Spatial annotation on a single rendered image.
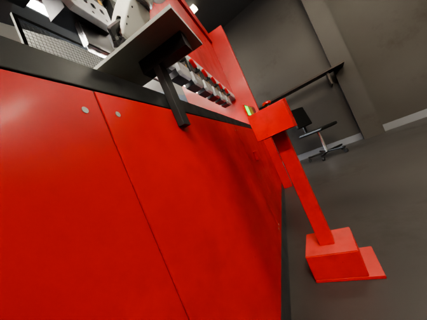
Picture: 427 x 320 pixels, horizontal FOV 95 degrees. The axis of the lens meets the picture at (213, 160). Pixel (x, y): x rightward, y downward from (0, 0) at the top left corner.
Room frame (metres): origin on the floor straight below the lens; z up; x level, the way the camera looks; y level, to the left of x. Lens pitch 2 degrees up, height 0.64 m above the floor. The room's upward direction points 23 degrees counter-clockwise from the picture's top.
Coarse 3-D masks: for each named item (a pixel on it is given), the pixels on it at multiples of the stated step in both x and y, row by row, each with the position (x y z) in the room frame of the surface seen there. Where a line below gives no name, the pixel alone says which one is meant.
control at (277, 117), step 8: (272, 104) 0.80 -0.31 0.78; (280, 104) 0.79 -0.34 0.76; (256, 112) 0.83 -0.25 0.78; (264, 112) 0.82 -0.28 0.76; (272, 112) 0.81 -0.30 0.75; (280, 112) 0.79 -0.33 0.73; (288, 112) 0.79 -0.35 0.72; (248, 120) 0.85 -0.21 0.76; (256, 120) 0.84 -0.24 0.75; (264, 120) 0.83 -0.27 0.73; (272, 120) 0.81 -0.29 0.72; (280, 120) 0.80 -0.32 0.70; (288, 120) 0.79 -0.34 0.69; (256, 128) 0.85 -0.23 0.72; (264, 128) 0.83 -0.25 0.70; (272, 128) 0.82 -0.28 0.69; (280, 128) 0.80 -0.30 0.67; (288, 128) 0.81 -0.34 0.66; (256, 136) 0.85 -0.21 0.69; (264, 136) 0.84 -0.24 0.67; (272, 136) 0.90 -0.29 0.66
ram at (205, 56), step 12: (168, 0) 1.43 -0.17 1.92; (156, 12) 1.08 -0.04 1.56; (180, 12) 1.65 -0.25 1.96; (192, 24) 1.90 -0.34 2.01; (204, 36) 2.29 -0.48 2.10; (204, 48) 1.97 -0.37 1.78; (204, 60) 1.73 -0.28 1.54; (216, 60) 2.39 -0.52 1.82; (216, 72) 2.05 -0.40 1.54; (228, 84) 2.51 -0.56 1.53; (228, 96) 2.34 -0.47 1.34
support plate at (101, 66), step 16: (160, 16) 0.42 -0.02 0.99; (176, 16) 0.44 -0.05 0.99; (144, 32) 0.45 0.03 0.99; (160, 32) 0.47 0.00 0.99; (176, 32) 0.49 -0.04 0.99; (192, 32) 0.51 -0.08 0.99; (128, 48) 0.47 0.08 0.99; (144, 48) 0.49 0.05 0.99; (192, 48) 0.58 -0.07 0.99; (112, 64) 0.50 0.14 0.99; (128, 64) 0.53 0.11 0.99; (128, 80) 0.60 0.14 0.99; (144, 80) 0.63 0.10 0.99
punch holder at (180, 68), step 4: (176, 64) 1.05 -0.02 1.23; (180, 64) 1.08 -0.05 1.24; (184, 64) 1.16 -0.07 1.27; (176, 68) 1.05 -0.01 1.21; (180, 68) 1.06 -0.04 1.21; (184, 68) 1.12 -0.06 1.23; (172, 72) 1.07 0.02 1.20; (176, 72) 1.06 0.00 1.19; (180, 72) 1.06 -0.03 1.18; (184, 72) 1.09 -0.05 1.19; (188, 72) 1.15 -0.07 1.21; (172, 76) 1.07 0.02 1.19; (176, 76) 1.06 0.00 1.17; (180, 76) 1.08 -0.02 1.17; (184, 76) 1.10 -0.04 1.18; (188, 76) 1.12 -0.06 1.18; (172, 80) 1.09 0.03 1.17; (176, 80) 1.10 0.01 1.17; (180, 80) 1.13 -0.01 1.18; (184, 80) 1.14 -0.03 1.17; (188, 80) 1.16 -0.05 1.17; (180, 84) 1.18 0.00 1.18; (184, 84) 1.20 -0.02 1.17
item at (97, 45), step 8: (80, 24) 0.54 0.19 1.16; (80, 32) 0.55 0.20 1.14; (88, 32) 0.56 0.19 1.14; (96, 32) 0.59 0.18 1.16; (88, 40) 0.55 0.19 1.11; (96, 40) 0.58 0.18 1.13; (104, 40) 0.61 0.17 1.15; (88, 48) 0.55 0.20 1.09; (96, 48) 0.57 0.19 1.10; (104, 48) 0.60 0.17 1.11; (112, 48) 0.63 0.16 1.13; (104, 56) 0.60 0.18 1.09
